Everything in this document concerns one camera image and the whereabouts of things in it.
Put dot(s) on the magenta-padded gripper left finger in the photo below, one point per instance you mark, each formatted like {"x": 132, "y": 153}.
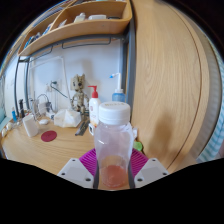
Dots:
{"x": 74, "y": 171}

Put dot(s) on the small green item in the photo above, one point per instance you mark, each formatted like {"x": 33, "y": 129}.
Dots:
{"x": 138, "y": 145}

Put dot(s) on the blue wash bottle, white nozzle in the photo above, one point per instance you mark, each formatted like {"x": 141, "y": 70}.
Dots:
{"x": 118, "y": 96}

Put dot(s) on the white cup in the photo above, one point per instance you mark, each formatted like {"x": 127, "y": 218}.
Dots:
{"x": 30, "y": 126}

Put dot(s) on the small white digital clock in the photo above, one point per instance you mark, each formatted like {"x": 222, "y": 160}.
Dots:
{"x": 91, "y": 129}

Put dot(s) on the dark metal ruler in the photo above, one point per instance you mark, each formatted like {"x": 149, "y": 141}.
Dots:
{"x": 82, "y": 127}

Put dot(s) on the flat round red coaster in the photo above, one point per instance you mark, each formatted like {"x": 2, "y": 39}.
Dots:
{"x": 49, "y": 136}

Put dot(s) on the small cream round object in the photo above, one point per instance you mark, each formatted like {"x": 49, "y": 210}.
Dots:
{"x": 9, "y": 126}
{"x": 4, "y": 132}

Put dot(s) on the teal striped cloth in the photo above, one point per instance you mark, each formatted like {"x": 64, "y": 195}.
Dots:
{"x": 213, "y": 143}

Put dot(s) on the white wall outlet with plug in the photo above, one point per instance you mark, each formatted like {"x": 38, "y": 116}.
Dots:
{"x": 53, "y": 85}

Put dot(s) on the white power adapter box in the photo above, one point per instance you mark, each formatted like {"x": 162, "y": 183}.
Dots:
{"x": 42, "y": 108}

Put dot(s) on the grey metal desk frame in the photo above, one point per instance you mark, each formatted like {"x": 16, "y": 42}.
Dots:
{"x": 131, "y": 73}

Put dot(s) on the wooden shelf unit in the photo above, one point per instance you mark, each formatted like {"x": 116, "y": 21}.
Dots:
{"x": 86, "y": 26}

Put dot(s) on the clear bottle with white cap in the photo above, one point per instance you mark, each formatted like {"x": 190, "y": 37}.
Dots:
{"x": 114, "y": 140}

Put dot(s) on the white lotion bottle, red pump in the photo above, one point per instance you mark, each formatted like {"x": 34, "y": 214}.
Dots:
{"x": 94, "y": 110}

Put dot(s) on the black handheld device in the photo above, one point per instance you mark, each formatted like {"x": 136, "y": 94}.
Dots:
{"x": 21, "y": 108}

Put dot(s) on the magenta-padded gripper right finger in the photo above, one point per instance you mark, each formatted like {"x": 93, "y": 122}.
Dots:
{"x": 151, "y": 171}

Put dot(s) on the small blue tube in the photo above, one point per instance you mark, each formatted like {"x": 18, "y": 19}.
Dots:
{"x": 14, "y": 116}

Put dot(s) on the wooden tree-figure toy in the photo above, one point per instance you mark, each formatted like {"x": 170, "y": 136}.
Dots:
{"x": 79, "y": 95}

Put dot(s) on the white tissue pack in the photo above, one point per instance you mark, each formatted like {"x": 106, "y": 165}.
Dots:
{"x": 67, "y": 118}

